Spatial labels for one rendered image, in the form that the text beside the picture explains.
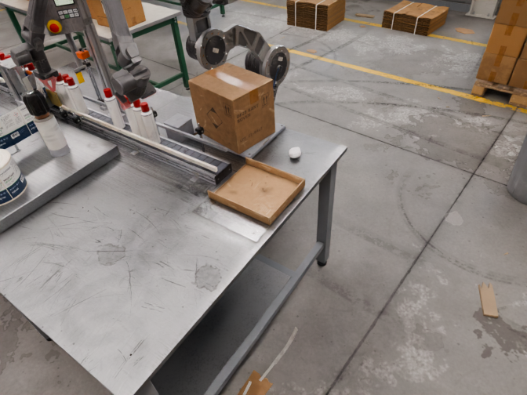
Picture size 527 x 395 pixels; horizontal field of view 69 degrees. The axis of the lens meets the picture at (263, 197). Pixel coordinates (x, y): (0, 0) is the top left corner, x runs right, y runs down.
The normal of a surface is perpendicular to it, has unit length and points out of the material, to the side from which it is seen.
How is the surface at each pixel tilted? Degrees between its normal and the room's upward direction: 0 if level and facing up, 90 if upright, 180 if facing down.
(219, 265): 0
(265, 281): 0
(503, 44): 90
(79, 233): 0
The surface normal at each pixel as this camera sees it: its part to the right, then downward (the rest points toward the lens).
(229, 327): -0.06, -0.73
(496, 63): -0.63, 0.52
